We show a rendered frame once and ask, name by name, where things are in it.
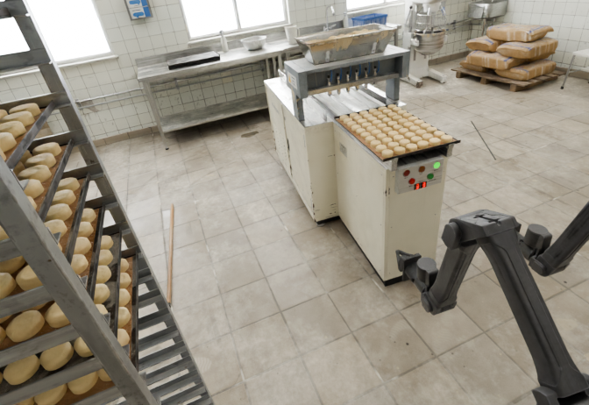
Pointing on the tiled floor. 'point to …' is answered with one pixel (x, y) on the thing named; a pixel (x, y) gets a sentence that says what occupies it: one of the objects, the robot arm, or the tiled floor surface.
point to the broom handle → (170, 257)
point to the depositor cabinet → (310, 146)
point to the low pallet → (507, 78)
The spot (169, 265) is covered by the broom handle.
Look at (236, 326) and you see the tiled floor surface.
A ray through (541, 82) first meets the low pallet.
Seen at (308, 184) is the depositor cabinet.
